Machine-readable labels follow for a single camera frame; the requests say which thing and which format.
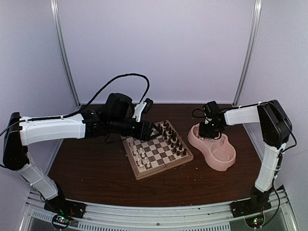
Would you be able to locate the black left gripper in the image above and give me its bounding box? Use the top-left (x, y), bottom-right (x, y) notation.
top-left (109, 116), bottom-right (163, 141)

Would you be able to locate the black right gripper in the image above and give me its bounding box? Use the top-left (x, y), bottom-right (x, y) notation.
top-left (200, 121), bottom-right (222, 138)

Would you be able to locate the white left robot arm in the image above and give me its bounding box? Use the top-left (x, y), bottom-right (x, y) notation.
top-left (2, 93), bottom-right (162, 214)

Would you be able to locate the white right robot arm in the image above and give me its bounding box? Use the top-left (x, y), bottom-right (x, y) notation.
top-left (199, 100), bottom-right (292, 213)

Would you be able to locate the dark chess pieces row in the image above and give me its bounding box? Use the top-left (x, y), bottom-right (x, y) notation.
top-left (154, 120), bottom-right (188, 161)

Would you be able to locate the wooden chess board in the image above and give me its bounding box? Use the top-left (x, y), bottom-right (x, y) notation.
top-left (123, 120), bottom-right (193, 180)

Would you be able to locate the right circuit board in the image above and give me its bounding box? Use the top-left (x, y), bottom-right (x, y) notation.
top-left (245, 215), bottom-right (265, 229)

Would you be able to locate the circuit board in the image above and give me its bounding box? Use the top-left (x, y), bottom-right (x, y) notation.
top-left (51, 215), bottom-right (71, 230)
top-left (245, 215), bottom-right (265, 229)

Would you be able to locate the left circuit board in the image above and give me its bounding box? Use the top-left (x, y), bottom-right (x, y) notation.
top-left (51, 215), bottom-right (71, 230)

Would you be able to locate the pink double pet bowl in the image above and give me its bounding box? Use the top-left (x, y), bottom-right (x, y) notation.
top-left (188, 124), bottom-right (236, 171)

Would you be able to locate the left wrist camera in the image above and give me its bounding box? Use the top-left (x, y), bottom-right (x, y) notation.
top-left (132, 98), bottom-right (154, 122)

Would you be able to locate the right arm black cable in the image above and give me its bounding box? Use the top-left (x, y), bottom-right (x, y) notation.
top-left (269, 100), bottom-right (298, 154)

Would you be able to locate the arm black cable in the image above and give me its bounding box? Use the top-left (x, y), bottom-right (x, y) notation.
top-left (0, 73), bottom-right (150, 169)
top-left (269, 100), bottom-right (298, 154)

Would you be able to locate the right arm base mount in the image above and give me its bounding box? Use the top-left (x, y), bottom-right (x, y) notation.
top-left (230, 199), bottom-right (271, 218)

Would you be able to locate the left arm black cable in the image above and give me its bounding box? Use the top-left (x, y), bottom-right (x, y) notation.
top-left (0, 73), bottom-right (150, 169)

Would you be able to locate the aluminium front rail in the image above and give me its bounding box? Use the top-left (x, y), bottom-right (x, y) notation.
top-left (19, 190), bottom-right (299, 231)

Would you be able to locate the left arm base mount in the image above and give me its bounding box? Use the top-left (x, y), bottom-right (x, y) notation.
top-left (44, 200), bottom-right (86, 218)

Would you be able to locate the right aluminium frame post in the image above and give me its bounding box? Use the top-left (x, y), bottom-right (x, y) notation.
top-left (232, 0), bottom-right (262, 106)

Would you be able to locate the aluminium frame post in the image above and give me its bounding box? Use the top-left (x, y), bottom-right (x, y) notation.
top-left (232, 0), bottom-right (262, 106)
top-left (50, 0), bottom-right (81, 109)

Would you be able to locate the left aluminium frame post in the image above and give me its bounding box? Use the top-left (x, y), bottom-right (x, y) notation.
top-left (50, 0), bottom-right (81, 109)

